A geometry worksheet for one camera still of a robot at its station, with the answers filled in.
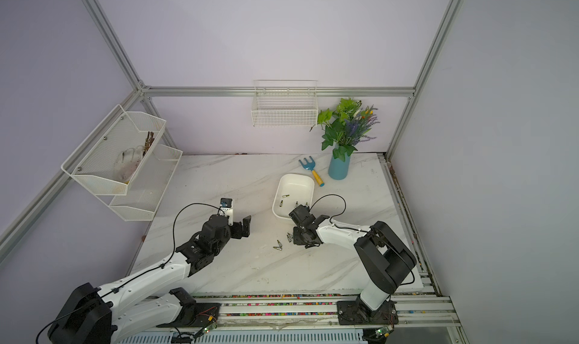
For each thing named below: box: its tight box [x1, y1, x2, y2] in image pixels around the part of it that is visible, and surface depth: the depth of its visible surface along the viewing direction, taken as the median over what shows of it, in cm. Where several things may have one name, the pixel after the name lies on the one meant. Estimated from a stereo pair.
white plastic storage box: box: [272, 173, 315, 220], surface depth 106 cm
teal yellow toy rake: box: [298, 156, 325, 188], surface depth 117 cm
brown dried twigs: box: [142, 131, 155, 157], surface depth 84 cm
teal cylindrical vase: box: [327, 150, 351, 181], surface depth 112 cm
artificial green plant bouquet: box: [309, 98, 380, 162], surface depth 90 cm
